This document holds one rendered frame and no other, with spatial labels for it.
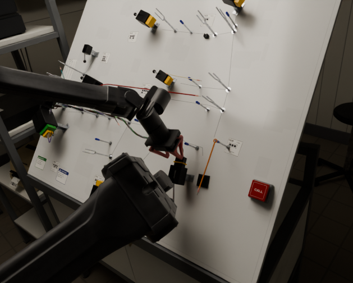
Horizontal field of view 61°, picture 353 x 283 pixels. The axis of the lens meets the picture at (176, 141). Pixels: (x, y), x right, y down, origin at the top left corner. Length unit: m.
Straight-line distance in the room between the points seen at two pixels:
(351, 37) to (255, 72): 1.95
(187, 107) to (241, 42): 0.29
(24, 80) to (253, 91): 0.65
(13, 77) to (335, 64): 2.63
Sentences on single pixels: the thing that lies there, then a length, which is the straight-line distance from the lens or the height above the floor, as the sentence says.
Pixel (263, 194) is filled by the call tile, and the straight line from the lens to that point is 0.89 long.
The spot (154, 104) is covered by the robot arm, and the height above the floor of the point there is 1.35.
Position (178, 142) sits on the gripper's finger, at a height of 1.22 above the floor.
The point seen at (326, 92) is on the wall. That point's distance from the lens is 3.12.
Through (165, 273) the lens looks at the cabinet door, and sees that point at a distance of 1.29.
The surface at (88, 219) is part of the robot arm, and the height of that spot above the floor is 1.51.
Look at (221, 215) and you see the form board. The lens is 0.97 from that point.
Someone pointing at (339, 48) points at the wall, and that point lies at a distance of 2.97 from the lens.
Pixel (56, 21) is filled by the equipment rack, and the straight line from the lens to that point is 1.70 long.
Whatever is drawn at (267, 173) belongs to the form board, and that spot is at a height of 1.12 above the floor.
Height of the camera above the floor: 1.69
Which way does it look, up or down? 31 degrees down
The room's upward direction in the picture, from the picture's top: 8 degrees counter-clockwise
